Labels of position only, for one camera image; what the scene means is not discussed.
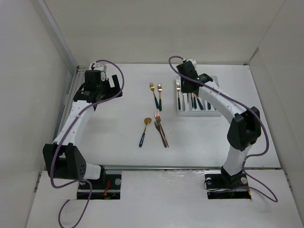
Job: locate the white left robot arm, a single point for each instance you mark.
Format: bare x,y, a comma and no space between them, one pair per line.
63,157

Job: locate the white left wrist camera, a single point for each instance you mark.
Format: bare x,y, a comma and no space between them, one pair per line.
98,66

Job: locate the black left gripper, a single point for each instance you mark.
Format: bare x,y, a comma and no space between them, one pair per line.
113,90

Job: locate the aluminium rail frame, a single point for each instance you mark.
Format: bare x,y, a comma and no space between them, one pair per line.
73,123

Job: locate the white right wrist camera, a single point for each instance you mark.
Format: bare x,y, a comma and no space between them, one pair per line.
192,60

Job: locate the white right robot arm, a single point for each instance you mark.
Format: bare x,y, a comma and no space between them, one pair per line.
244,129

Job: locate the rose gold fork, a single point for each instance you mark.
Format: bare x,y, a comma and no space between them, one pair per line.
157,126
158,119

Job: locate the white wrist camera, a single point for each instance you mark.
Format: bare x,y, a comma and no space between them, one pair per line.
98,66
192,60

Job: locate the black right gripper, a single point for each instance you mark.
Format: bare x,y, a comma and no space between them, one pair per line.
183,90

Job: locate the white three-compartment cutlery tray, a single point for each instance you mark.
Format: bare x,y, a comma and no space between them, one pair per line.
191,112

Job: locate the gold fork green handle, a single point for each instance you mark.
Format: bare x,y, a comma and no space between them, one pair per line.
159,88
152,88
178,88

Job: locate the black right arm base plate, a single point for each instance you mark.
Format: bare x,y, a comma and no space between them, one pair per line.
218,187

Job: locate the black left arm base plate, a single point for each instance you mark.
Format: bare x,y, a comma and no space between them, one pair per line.
106,184

